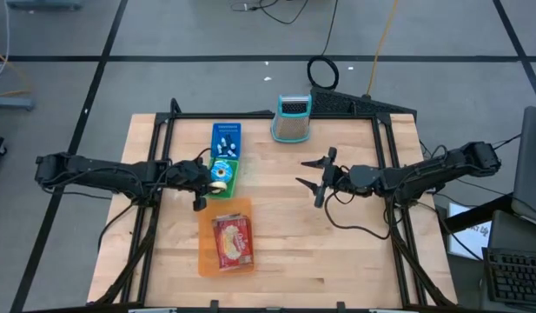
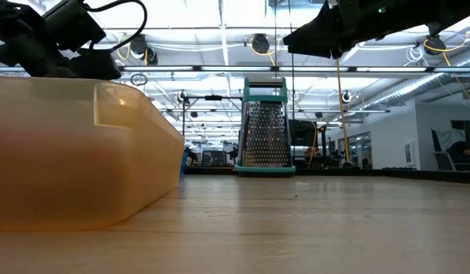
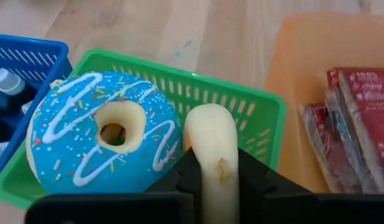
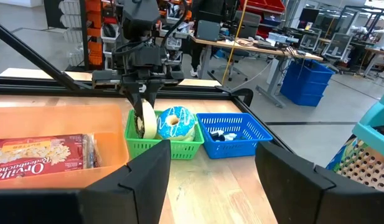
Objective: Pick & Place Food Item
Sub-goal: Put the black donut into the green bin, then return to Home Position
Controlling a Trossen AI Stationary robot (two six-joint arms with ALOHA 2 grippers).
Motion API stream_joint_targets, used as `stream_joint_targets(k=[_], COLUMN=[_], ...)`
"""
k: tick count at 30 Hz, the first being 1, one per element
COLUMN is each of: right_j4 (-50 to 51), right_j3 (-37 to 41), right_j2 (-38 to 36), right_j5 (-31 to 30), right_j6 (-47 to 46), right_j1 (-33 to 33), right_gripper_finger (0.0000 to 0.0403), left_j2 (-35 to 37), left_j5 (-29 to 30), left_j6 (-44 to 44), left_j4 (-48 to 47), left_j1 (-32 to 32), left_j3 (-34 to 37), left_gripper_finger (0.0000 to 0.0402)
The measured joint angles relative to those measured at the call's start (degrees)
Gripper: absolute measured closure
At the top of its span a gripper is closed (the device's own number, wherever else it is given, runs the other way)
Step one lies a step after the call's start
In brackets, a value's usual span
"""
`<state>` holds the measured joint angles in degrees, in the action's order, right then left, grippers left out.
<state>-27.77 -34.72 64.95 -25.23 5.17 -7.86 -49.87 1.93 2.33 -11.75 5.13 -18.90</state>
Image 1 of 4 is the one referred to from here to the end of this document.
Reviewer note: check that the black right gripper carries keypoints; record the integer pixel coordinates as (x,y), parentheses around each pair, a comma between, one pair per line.
(337,178)

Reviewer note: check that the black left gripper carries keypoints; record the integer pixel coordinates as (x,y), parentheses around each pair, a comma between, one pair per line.
(189,174)

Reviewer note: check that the donut with blue icing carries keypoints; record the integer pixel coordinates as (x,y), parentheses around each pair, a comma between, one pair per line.
(222,171)

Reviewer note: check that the red popcorn packet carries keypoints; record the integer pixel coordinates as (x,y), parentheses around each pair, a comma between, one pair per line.
(233,243)

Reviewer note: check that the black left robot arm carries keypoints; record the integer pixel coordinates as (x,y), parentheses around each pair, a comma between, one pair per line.
(98,171)

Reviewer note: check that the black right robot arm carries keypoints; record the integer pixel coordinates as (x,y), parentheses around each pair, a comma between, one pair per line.
(424,171)

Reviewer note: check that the green plastic basket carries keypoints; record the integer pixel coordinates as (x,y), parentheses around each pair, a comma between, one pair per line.
(233,191)

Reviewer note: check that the teal steel box grater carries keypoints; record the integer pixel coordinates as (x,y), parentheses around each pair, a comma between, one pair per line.
(291,126)

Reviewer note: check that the blue plastic basket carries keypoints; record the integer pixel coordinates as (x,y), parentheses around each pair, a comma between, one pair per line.
(226,130)

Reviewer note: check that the orange translucent plastic bin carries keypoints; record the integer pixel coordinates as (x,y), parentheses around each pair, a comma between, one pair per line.
(205,243)

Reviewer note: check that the black desk bar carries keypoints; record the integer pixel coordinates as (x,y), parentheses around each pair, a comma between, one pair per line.
(476,215)

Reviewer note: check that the white paper sheet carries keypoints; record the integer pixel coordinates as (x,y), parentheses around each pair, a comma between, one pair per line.
(469,237)

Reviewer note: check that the grey stand foot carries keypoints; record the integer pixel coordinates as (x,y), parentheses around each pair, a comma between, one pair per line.
(11,103)
(44,4)

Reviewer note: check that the grey laptop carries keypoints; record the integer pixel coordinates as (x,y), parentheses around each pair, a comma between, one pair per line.
(530,165)

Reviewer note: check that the black keyboard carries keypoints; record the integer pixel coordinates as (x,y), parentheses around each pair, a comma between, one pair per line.
(515,276)

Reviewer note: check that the black aluminium table frame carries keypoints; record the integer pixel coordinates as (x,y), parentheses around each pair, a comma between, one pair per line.
(207,115)

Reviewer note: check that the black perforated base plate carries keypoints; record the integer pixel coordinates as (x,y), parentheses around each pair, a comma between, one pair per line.
(359,104)

